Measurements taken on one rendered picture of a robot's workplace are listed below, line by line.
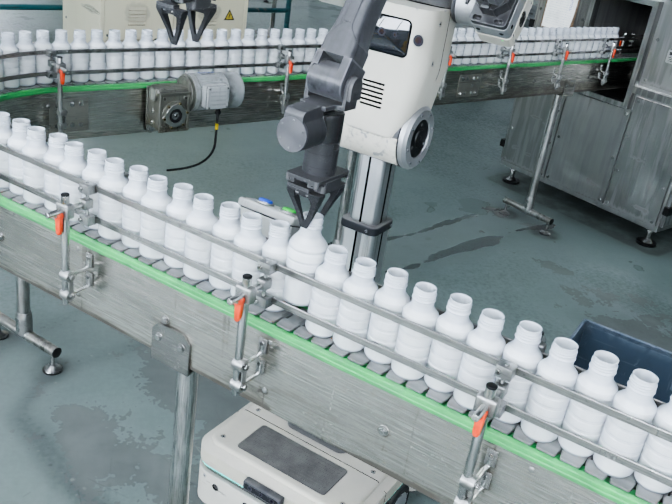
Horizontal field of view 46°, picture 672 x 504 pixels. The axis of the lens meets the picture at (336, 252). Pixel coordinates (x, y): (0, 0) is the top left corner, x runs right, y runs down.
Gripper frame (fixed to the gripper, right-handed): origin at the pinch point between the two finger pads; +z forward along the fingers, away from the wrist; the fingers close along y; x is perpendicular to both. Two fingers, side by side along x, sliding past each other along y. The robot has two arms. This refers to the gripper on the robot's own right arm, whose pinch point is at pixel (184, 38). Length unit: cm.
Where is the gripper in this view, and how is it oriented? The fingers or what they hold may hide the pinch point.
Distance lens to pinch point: 167.3
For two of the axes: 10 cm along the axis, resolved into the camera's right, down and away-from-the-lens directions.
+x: 8.3, 3.4, -4.3
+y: -5.3, 3.0, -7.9
